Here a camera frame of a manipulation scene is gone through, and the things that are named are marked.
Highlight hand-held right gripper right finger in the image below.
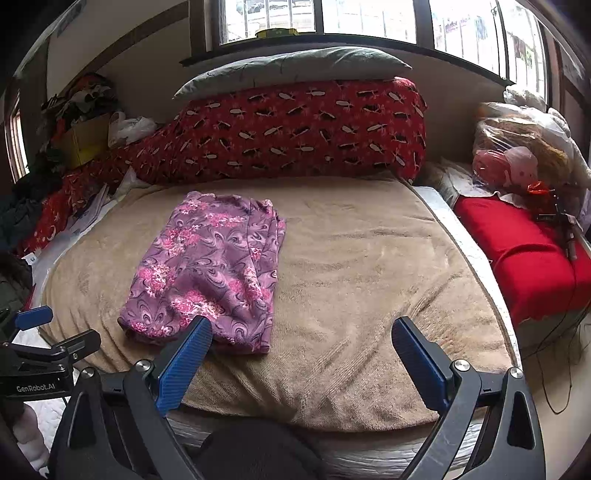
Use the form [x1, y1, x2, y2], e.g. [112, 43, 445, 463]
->
[392, 316, 546, 480]

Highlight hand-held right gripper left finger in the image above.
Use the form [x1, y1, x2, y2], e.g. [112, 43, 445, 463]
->
[48, 315, 214, 480]

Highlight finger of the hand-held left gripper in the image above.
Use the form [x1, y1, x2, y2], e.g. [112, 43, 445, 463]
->
[0, 329, 102, 367]
[0, 305, 54, 344]

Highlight purple floral garment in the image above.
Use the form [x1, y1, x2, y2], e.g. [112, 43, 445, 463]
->
[117, 191, 287, 355]

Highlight pile of dark clothes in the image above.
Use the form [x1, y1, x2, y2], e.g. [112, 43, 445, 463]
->
[0, 152, 66, 254]

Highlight pile of mixed clothes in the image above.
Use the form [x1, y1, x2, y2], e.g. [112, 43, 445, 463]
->
[41, 74, 119, 139]

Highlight person's left hand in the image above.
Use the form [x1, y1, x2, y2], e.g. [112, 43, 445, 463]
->
[13, 406, 49, 477]

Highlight red star-print cloth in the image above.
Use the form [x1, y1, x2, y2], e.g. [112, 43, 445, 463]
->
[17, 157, 133, 257]

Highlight beige fleece blanket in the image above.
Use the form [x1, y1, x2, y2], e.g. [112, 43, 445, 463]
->
[39, 173, 519, 433]

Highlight person's dark trouser leg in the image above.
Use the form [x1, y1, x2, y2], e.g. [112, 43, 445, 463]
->
[194, 418, 329, 480]

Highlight white papers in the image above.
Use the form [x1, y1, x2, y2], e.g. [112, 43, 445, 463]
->
[67, 182, 139, 234]

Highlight red cushion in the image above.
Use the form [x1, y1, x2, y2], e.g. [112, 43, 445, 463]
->
[453, 195, 591, 326]

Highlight yellow cardboard box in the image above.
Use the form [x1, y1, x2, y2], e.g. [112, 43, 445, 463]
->
[58, 115, 112, 169]

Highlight black tripod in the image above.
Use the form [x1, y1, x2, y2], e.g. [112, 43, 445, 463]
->
[536, 203, 585, 265]

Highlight white plastic bag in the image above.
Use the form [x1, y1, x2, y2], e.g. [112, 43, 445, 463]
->
[107, 112, 158, 149]

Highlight pink plush toy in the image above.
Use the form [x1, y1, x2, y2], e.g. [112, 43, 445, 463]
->
[473, 147, 539, 188]

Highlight red patterned blanket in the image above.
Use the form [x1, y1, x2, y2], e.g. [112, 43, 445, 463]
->
[108, 78, 428, 186]

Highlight clear plastic bag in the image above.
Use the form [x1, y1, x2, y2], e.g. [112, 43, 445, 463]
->
[472, 102, 591, 195]

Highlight white fluffy cloth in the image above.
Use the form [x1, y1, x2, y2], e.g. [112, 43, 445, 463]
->
[503, 85, 549, 112]

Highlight grey pillow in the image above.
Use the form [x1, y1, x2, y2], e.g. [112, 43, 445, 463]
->
[173, 46, 413, 100]

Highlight large window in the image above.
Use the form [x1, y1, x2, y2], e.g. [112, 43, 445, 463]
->
[216, 0, 557, 100]

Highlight black cable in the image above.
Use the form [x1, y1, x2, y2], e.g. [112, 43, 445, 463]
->
[521, 318, 591, 415]

